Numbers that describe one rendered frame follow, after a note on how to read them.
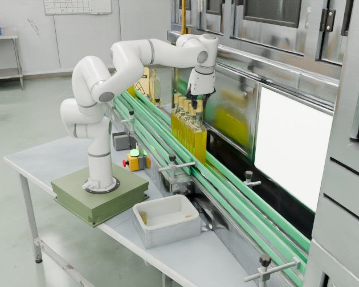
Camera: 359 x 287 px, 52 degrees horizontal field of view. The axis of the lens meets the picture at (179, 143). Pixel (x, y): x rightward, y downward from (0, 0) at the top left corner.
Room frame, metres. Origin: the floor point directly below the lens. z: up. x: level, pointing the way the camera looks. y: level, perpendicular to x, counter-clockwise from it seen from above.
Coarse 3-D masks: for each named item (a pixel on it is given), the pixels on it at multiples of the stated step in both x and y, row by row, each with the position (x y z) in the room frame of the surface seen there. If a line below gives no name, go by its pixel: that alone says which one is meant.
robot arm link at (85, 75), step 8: (88, 56) 1.24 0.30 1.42; (80, 64) 1.22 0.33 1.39; (88, 64) 1.20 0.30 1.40; (96, 64) 1.20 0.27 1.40; (104, 64) 1.23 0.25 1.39; (80, 72) 1.21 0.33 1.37; (88, 72) 1.18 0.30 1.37; (96, 72) 1.17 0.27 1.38; (104, 72) 1.18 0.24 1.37; (72, 80) 1.22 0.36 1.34; (80, 80) 1.22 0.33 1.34; (88, 80) 1.17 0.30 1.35; (96, 80) 1.15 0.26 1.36; (72, 88) 1.22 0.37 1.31; (80, 88) 1.21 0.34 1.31; (88, 88) 1.22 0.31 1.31; (80, 96) 1.21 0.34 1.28; (88, 96) 1.22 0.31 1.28; (80, 104) 1.22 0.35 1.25; (88, 104) 1.22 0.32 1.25
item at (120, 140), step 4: (120, 132) 1.99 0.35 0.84; (124, 132) 1.99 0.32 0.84; (112, 136) 1.96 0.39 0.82; (116, 136) 1.93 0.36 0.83; (120, 136) 1.93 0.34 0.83; (124, 136) 1.93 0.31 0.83; (112, 140) 1.97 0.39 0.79; (116, 140) 1.91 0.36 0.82; (120, 140) 1.91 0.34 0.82; (124, 140) 1.92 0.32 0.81; (128, 140) 1.93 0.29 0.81; (116, 144) 1.90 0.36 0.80; (120, 144) 1.91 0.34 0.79; (124, 144) 1.92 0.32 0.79; (128, 144) 1.93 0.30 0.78; (116, 148) 1.90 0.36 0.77; (120, 148) 1.91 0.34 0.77; (124, 148) 1.92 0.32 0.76; (128, 148) 1.93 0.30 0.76
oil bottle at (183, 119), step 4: (184, 116) 1.55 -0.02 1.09; (180, 120) 1.56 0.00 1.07; (184, 120) 1.53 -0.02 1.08; (180, 124) 1.56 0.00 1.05; (184, 124) 1.52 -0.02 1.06; (180, 128) 1.56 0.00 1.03; (184, 128) 1.52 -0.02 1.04; (180, 132) 1.56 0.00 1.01; (184, 132) 1.52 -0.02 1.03; (180, 136) 1.56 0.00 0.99; (184, 136) 1.52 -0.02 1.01; (180, 140) 1.56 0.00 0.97; (184, 140) 1.52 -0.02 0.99; (184, 144) 1.52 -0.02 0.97
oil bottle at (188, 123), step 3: (189, 120) 1.49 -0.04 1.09; (186, 123) 1.50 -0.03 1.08; (189, 123) 1.48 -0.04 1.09; (192, 123) 1.48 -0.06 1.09; (186, 126) 1.49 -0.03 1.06; (189, 126) 1.47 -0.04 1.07; (186, 129) 1.49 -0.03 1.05; (189, 129) 1.47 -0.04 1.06; (186, 132) 1.49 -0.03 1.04; (189, 132) 1.47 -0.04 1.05; (186, 135) 1.49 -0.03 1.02; (189, 135) 1.47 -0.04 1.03; (186, 138) 1.49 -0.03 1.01; (189, 138) 1.47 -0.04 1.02; (186, 141) 1.49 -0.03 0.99; (189, 141) 1.47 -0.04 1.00; (186, 144) 1.49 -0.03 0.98; (189, 144) 1.47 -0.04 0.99; (186, 147) 1.49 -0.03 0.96; (189, 147) 1.47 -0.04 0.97; (189, 150) 1.47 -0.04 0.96
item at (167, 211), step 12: (144, 204) 1.23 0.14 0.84; (156, 204) 1.25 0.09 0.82; (168, 204) 1.26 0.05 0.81; (180, 204) 1.28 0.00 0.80; (192, 204) 1.22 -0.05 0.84; (156, 216) 1.24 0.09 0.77; (168, 216) 1.24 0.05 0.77; (180, 216) 1.24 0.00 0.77; (192, 216) 1.14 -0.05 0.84; (144, 228) 1.07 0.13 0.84; (156, 228) 1.08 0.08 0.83
